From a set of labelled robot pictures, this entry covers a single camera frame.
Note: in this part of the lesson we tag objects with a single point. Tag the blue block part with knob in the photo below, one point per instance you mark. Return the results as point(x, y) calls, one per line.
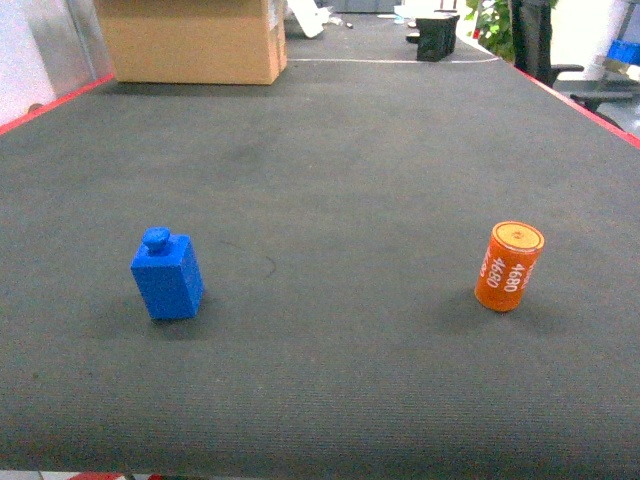
point(166, 271)

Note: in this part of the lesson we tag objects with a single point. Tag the orange cylindrical cap 4680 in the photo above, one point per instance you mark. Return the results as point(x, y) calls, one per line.
point(510, 258)

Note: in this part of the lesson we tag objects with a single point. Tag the brown cardboard box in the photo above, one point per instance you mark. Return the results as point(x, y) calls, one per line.
point(194, 42)

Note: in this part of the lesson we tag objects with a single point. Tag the white flat object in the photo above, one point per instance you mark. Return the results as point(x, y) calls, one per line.
point(310, 17)

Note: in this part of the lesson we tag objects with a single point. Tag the black stacked blocks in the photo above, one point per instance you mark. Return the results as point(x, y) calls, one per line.
point(435, 37)

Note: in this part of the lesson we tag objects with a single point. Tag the green potted plant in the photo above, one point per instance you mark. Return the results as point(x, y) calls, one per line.
point(490, 27)

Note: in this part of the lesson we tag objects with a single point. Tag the black office chair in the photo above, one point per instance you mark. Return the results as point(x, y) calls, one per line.
point(531, 29)

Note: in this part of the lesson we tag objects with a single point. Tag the blue bin in background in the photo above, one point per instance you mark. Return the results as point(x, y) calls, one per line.
point(625, 52)

